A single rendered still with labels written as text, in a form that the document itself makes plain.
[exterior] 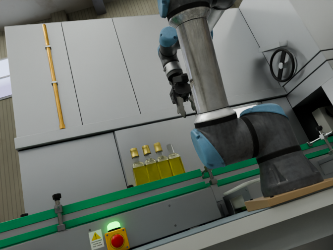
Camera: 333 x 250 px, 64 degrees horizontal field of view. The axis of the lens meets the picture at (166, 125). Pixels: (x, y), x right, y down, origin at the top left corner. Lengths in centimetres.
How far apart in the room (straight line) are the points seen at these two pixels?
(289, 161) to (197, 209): 49
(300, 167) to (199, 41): 39
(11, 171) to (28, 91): 373
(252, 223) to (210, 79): 35
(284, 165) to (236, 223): 19
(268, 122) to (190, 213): 52
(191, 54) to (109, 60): 105
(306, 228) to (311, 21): 138
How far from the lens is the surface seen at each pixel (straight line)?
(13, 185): 521
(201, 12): 73
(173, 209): 108
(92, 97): 156
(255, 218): 64
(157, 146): 128
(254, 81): 190
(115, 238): 95
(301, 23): 184
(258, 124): 73
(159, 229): 106
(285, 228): 71
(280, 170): 72
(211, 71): 70
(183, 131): 149
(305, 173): 72
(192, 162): 144
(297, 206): 67
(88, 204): 108
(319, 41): 179
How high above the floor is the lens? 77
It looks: 21 degrees up
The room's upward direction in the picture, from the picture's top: 19 degrees counter-clockwise
